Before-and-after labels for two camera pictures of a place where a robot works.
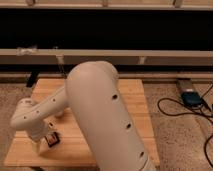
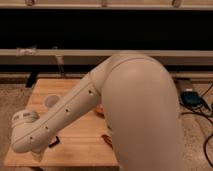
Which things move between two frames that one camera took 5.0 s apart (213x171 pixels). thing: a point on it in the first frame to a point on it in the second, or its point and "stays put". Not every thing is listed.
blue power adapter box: x=192 y=99 stays put
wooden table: x=72 y=150 stays put
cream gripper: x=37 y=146 to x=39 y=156
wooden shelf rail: x=105 y=57 stays put
